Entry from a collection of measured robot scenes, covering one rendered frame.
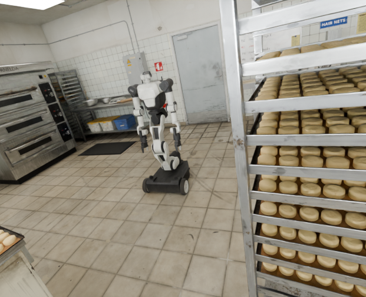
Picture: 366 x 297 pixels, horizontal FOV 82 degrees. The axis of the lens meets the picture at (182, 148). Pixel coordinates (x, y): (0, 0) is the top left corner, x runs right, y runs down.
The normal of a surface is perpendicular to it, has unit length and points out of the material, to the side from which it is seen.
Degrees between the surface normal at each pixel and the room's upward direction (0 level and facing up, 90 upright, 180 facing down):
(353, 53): 90
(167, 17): 90
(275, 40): 90
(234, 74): 90
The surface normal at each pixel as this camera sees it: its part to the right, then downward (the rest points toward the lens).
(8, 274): 0.88, 0.02
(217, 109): -0.31, 0.43
